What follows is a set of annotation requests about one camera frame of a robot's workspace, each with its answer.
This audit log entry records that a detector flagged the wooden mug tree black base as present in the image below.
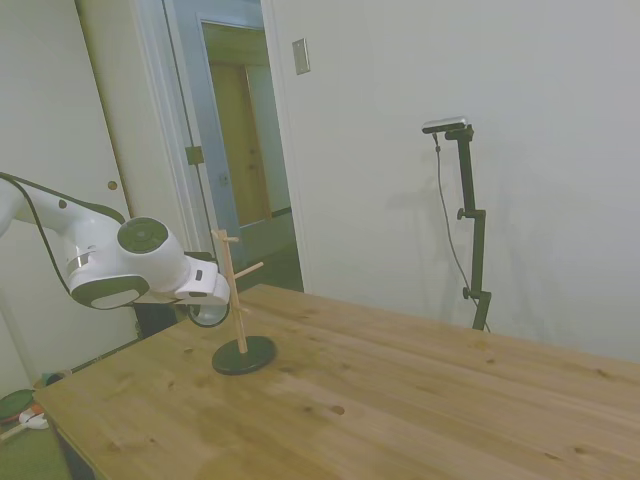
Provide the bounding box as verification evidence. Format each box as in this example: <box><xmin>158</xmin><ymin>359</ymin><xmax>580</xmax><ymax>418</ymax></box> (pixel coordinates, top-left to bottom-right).
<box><xmin>211</xmin><ymin>228</ymin><xmax>279</xmax><ymax>377</ymax></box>

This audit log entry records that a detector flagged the white door frame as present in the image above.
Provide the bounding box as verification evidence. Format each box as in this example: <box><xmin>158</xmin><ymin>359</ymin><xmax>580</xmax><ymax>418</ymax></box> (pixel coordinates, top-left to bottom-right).
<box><xmin>132</xmin><ymin>0</ymin><xmax>307</xmax><ymax>294</ymax></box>

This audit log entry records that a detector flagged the grey blue open door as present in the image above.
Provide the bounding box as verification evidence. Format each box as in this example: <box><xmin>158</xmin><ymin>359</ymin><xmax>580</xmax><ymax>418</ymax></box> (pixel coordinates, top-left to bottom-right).
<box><xmin>163</xmin><ymin>0</ymin><xmax>266</xmax><ymax>274</ymax></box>

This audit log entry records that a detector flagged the metal light switch plate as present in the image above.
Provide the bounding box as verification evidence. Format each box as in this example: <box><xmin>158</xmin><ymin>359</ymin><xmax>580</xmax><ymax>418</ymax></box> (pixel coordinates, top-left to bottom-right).
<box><xmin>292</xmin><ymin>38</ymin><xmax>311</xmax><ymax>76</ymax></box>

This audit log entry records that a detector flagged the white and orange object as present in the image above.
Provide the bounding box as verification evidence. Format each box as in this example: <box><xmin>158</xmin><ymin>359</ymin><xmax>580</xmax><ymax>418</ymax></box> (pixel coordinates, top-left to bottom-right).
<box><xmin>18</xmin><ymin>405</ymin><xmax>51</xmax><ymax>431</ymax></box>

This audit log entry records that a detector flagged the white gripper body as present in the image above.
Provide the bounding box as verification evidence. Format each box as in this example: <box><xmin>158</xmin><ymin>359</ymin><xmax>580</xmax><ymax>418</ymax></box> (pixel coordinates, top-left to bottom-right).
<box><xmin>135</xmin><ymin>273</ymin><xmax>232</xmax><ymax>307</ymax></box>

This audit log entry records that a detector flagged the brown wooden door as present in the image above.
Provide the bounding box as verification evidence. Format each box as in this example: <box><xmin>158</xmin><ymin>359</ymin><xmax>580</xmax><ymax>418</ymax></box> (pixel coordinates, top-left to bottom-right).
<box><xmin>209</xmin><ymin>62</ymin><xmax>274</xmax><ymax>226</ymax></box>

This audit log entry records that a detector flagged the white closet door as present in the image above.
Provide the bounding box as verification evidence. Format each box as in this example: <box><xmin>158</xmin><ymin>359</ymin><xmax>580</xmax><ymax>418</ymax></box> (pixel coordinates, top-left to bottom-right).
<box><xmin>0</xmin><ymin>0</ymin><xmax>137</xmax><ymax>381</ymax></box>

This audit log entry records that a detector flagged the long dark rod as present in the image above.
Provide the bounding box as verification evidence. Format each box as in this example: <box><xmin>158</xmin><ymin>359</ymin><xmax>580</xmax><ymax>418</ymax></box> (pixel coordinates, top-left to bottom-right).
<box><xmin>67</xmin><ymin>344</ymin><xmax>139</xmax><ymax>375</ymax></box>

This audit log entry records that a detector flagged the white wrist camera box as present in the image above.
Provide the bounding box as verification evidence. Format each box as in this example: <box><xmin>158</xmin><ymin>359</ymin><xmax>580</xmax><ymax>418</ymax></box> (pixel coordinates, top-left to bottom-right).
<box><xmin>180</xmin><ymin>257</ymin><xmax>221</xmax><ymax>297</ymax></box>

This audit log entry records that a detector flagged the green round disc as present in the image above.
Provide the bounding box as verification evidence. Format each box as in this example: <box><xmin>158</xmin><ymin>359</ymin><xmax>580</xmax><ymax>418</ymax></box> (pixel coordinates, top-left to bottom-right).
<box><xmin>0</xmin><ymin>389</ymin><xmax>36</xmax><ymax>420</ymax></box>

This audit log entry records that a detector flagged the enamel mug with black rim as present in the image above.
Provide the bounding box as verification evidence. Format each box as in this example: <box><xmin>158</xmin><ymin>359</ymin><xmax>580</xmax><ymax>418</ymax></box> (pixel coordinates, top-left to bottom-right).
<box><xmin>188</xmin><ymin>302</ymin><xmax>227</xmax><ymax>329</ymax></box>

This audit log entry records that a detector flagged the black camera stand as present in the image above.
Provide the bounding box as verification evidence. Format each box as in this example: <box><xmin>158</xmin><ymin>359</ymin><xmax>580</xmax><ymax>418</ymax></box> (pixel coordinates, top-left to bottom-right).
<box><xmin>443</xmin><ymin>124</ymin><xmax>493</xmax><ymax>332</ymax></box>
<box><xmin>432</xmin><ymin>132</ymin><xmax>492</xmax><ymax>334</ymax></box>

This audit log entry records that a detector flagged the teal and tan item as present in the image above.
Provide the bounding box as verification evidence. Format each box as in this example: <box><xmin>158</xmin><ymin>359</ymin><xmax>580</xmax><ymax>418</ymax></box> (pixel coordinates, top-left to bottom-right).
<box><xmin>33</xmin><ymin>369</ymin><xmax>69</xmax><ymax>389</ymax></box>

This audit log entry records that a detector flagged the grey exterior camera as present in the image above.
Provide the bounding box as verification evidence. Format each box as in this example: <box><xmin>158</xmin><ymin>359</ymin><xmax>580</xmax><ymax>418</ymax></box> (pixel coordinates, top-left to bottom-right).
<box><xmin>422</xmin><ymin>115</ymin><xmax>473</xmax><ymax>135</ymax></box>

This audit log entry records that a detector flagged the black bin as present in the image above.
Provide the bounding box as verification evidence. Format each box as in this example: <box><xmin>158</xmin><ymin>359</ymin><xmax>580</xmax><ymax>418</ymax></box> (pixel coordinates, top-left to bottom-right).
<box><xmin>134</xmin><ymin>302</ymin><xmax>194</xmax><ymax>341</ymax></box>

